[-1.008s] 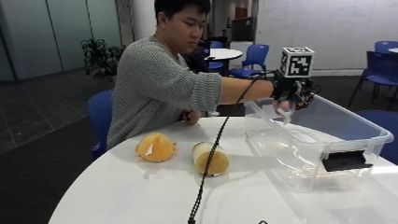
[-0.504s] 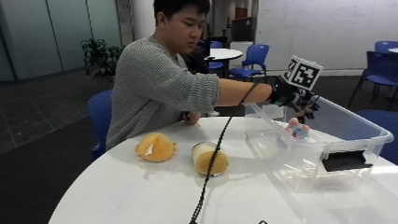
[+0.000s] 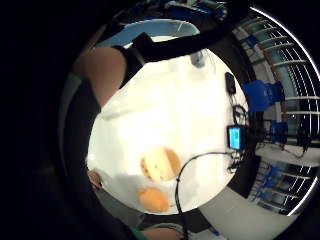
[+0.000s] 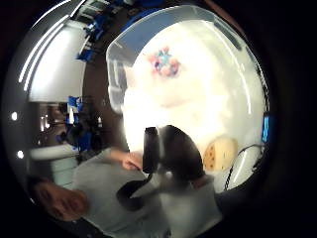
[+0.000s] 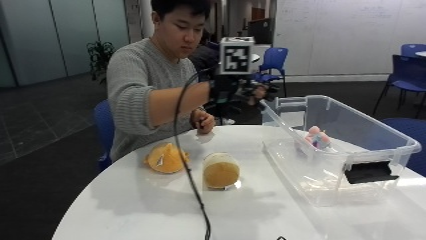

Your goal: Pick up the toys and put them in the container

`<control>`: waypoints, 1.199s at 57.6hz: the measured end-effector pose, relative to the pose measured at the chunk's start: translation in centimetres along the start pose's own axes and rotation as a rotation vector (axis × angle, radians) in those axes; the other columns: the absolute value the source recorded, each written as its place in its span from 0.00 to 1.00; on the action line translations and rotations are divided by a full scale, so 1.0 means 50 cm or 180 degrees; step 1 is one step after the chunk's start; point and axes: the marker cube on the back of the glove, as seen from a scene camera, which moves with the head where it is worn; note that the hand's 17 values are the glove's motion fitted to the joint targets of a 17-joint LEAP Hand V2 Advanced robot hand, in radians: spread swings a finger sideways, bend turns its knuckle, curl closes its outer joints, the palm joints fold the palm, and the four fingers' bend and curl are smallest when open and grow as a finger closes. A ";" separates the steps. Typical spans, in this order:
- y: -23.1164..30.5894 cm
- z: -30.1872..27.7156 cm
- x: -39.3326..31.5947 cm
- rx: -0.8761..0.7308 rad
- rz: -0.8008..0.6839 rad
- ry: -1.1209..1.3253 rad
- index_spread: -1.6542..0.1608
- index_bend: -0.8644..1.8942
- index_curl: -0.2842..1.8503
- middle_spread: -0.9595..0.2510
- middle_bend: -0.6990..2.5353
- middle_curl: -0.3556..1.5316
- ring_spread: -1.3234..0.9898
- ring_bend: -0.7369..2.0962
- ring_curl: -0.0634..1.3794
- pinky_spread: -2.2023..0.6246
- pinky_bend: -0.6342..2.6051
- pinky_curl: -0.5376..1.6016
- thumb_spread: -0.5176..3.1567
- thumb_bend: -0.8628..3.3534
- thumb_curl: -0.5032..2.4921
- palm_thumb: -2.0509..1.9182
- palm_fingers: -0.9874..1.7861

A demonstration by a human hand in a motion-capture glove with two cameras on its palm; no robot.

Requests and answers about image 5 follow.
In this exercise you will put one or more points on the white cube with black markers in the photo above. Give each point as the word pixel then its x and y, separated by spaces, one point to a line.
pixel 235 55

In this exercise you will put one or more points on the clear plastic storage bin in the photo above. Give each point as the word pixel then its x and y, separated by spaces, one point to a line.
pixel 310 170

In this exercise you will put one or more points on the black monitor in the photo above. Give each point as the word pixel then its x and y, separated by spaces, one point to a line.
pixel 259 30

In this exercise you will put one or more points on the yellow and white cylinder plush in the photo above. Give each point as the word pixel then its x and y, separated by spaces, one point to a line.
pixel 219 172

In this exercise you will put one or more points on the small black object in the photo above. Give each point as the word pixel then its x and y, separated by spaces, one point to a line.
pixel 281 238

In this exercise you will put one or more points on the orange plush toy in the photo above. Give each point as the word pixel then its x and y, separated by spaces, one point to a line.
pixel 165 159

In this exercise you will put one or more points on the black bin latch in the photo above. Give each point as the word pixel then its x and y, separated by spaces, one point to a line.
pixel 370 171

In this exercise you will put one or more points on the grey bin latch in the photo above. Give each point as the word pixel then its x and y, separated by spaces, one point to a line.
pixel 290 105

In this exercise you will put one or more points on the the person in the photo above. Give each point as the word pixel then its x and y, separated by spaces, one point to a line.
pixel 133 76

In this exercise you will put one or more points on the green potted plant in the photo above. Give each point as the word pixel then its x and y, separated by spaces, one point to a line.
pixel 100 58

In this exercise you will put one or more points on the pink soft toy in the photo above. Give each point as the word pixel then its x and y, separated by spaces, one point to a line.
pixel 317 136

